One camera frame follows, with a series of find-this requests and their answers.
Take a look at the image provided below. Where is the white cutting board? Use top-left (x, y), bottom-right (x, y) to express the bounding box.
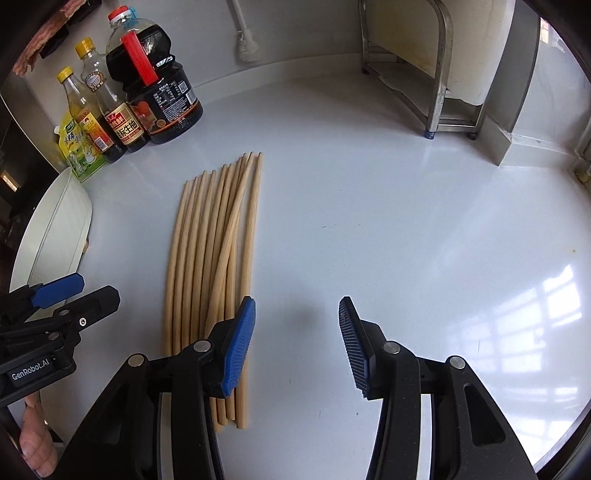
top-left (369, 0), bottom-right (515, 104)

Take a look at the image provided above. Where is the large dark soy sauce jug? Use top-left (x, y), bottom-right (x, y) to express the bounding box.
top-left (105, 6), bottom-right (204, 145)

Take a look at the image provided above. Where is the white oval container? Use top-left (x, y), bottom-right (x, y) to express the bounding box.
top-left (9, 167), bottom-right (93, 305)

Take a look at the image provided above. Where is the bundle of wooden chopsticks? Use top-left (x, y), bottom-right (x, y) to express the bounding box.
top-left (161, 151), bottom-right (265, 432)

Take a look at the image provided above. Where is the slim vinegar bottle yellow cap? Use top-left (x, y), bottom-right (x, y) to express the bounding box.
top-left (57, 67), bottom-right (127, 164)

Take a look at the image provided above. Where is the stainless steel rack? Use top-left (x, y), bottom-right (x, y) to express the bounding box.
top-left (359, 0), bottom-right (490, 140)

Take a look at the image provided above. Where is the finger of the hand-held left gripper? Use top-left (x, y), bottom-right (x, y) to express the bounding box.
top-left (46, 285), bottom-right (122, 370)
top-left (0, 273), bottom-right (85, 324)

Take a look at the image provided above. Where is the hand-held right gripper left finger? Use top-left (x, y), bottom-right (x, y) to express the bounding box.
top-left (55, 296), bottom-right (257, 480)

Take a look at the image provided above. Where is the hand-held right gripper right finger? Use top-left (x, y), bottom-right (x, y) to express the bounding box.
top-left (338, 296), bottom-right (539, 480)

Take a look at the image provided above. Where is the clear soy sauce bottle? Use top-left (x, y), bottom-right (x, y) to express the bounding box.
top-left (75, 38), bottom-right (151, 154)

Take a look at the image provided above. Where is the white dish brush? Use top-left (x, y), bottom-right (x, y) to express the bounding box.
top-left (228, 0), bottom-right (263, 65)

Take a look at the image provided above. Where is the yellow-green seasoning pouch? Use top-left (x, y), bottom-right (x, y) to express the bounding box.
top-left (54, 113), bottom-right (109, 183)

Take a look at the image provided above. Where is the person's left hand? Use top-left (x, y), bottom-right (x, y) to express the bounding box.
top-left (21, 394), bottom-right (58, 478)

